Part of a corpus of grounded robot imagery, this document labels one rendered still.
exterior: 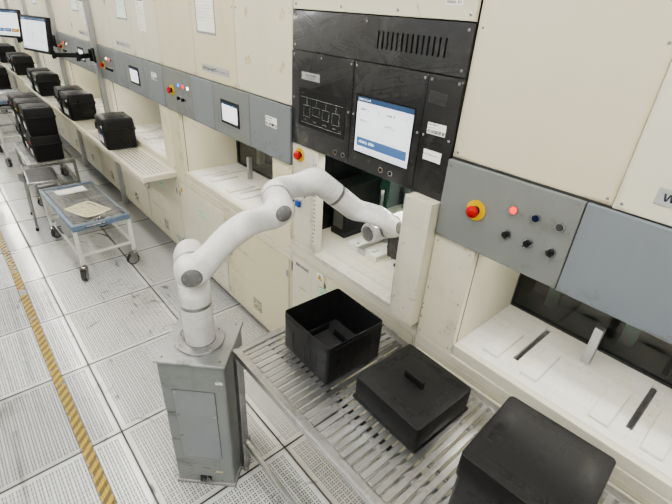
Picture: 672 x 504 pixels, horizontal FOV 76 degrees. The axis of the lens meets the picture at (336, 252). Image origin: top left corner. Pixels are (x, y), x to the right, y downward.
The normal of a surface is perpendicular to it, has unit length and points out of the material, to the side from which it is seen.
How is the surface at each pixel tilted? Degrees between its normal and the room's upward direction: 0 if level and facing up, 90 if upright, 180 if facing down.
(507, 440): 0
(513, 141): 90
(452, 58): 90
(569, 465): 0
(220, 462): 90
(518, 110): 90
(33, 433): 0
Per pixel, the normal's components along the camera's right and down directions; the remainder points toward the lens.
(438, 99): -0.75, 0.29
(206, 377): -0.07, 0.49
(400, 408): 0.06, -0.87
